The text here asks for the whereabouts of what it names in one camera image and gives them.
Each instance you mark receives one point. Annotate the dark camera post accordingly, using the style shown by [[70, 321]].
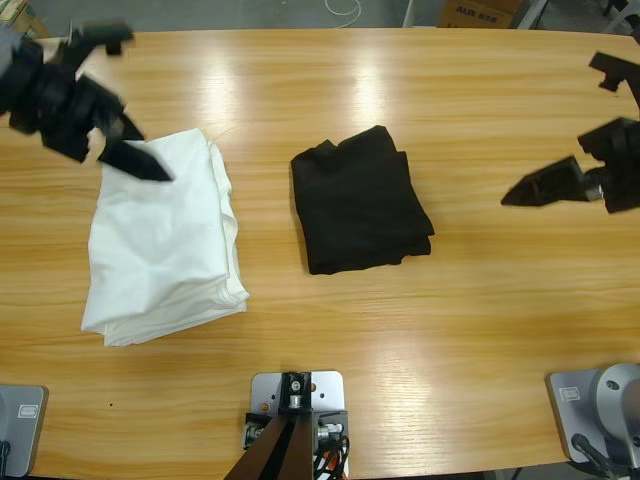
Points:
[[270, 460]]

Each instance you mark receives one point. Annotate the silver connector plug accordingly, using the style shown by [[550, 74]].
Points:
[[330, 431], [252, 434]]

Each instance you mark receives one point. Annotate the wooden pallet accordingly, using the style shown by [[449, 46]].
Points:
[[22, 15]]

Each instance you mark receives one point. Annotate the grey metal leg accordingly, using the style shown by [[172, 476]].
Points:
[[530, 12]]

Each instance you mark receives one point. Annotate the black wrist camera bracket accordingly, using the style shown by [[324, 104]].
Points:
[[100, 35], [617, 72]]

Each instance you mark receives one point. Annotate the black Unitree polo shirt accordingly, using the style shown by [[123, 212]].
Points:
[[360, 205]]

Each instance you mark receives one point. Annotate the white cloth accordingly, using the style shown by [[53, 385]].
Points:
[[160, 250]]

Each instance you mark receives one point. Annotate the white mount block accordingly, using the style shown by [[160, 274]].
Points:
[[330, 395]]

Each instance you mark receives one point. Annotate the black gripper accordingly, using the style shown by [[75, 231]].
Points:
[[622, 182], [55, 105]]

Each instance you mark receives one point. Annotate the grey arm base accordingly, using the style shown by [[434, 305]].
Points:
[[570, 405], [25, 435]]

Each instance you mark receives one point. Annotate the white upright post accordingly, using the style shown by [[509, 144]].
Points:
[[409, 12]]

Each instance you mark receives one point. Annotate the AUX cardboard box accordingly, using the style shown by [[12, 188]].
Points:
[[475, 12]]

